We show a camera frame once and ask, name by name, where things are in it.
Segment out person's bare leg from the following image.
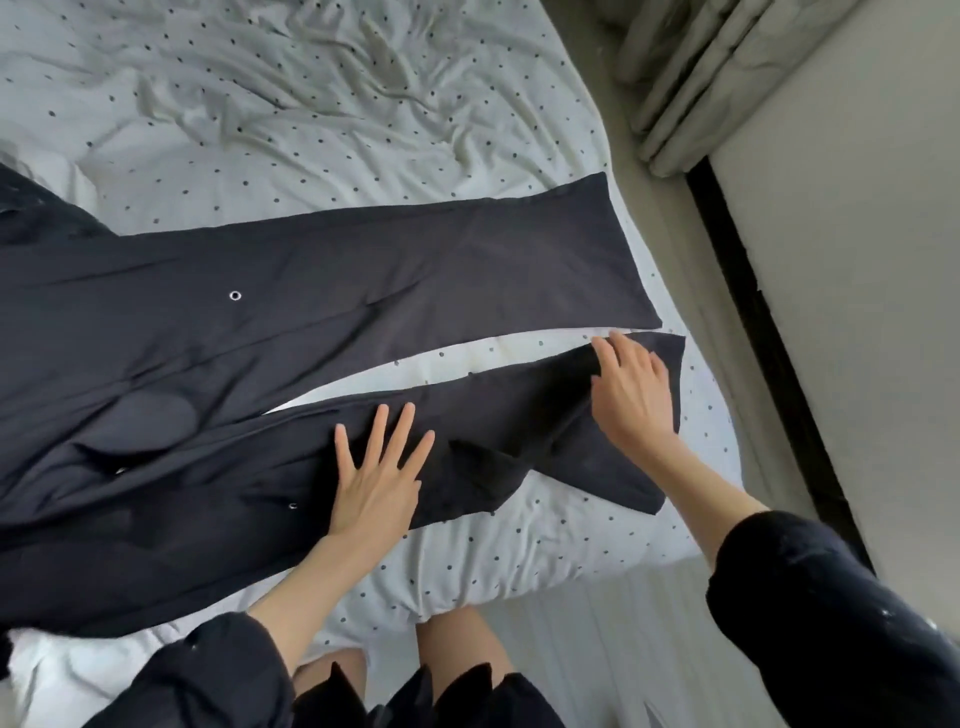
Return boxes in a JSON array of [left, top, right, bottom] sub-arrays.
[[415, 604, 515, 692], [292, 645, 369, 702]]

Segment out person's black shorts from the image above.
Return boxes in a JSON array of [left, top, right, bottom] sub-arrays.
[[292, 660, 567, 728]]

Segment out person's left hand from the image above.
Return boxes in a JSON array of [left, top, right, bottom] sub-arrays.
[[327, 402, 437, 572]]

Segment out white dotted bed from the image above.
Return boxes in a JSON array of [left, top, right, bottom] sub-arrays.
[[0, 0, 747, 728]]

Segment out person's right hand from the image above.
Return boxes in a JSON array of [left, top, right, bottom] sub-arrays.
[[589, 331, 680, 467]]

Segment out black soft trousers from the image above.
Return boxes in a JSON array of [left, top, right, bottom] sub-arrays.
[[0, 162, 687, 639]]

